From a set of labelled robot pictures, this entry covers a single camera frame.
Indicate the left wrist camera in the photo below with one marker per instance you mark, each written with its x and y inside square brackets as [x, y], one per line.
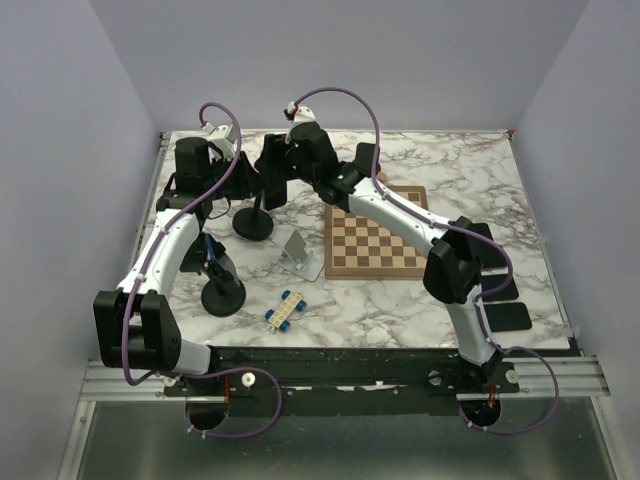
[220, 132]

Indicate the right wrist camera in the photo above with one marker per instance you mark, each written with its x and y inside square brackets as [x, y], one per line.
[298, 114]

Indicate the black front rail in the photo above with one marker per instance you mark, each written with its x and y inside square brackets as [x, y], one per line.
[345, 382]

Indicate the black round clamp stand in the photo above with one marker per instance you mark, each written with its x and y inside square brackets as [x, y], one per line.
[253, 223]

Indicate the black phone pink case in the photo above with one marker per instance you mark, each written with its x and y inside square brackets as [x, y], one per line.
[492, 258]

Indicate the black phone second row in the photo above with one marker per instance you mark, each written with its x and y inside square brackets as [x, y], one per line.
[490, 285]

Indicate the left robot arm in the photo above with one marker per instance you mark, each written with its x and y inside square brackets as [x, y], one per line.
[135, 325]

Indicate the toy brick car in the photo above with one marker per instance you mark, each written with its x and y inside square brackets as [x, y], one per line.
[278, 319]

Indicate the wooden chessboard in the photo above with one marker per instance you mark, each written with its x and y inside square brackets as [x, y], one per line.
[357, 248]

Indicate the silver metal phone stand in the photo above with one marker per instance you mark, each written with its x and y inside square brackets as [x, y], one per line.
[298, 258]

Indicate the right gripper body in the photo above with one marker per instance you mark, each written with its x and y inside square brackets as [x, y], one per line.
[303, 172]

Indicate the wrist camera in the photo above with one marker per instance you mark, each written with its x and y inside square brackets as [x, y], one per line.
[220, 132]
[298, 114]

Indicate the black stand with blue phone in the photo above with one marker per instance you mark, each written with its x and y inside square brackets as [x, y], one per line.
[224, 293]

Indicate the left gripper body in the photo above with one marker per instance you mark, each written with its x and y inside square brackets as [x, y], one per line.
[239, 184]

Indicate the round wooden stand right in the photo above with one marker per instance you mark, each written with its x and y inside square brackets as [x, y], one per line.
[364, 158]

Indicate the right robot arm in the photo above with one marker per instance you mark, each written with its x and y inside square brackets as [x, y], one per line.
[452, 273]

